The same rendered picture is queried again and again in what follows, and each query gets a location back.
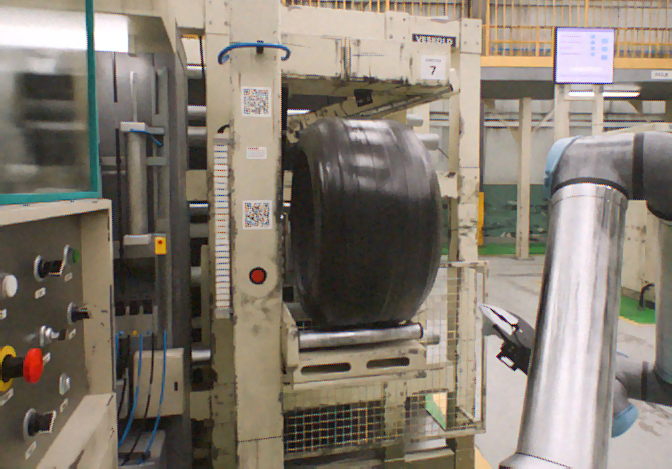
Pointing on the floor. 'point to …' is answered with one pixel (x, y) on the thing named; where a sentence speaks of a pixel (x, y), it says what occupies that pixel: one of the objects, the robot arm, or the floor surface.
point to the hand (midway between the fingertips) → (485, 307)
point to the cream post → (255, 417)
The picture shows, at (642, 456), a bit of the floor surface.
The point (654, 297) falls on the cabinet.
